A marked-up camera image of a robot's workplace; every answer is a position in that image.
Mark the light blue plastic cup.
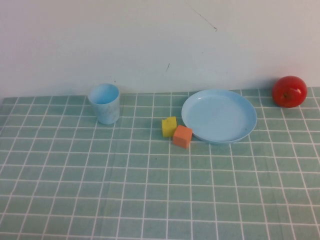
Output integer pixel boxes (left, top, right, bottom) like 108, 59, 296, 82
87, 83, 121, 125

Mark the light blue plastic plate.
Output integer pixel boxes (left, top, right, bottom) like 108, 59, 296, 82
181, 89, 258, 145

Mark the yellow foam cube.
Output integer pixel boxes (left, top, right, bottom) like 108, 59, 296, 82
161, 116, 178, 138

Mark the orange foam cube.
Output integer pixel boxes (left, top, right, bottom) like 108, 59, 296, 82
172, 125, 194, 150

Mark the green checkered tablecloth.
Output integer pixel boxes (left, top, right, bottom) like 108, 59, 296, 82
0, 86, 320, 240

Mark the red tomato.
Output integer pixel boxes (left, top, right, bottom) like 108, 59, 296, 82
271, 75, 308, 109

